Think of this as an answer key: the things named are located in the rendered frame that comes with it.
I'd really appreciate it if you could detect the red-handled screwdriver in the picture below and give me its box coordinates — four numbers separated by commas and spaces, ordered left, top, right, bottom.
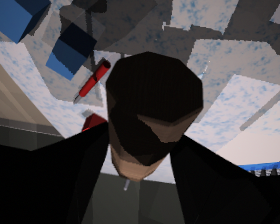
74, 61, 110, 103

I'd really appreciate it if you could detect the blue flat strip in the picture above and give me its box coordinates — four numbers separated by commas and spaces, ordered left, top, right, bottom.
239, 161, 280, 172

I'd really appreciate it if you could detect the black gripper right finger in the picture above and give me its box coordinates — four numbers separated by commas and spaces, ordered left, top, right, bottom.
170, 134, 280, 224

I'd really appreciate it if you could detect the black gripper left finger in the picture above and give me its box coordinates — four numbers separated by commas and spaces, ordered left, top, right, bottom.
0, 122, 110, 224

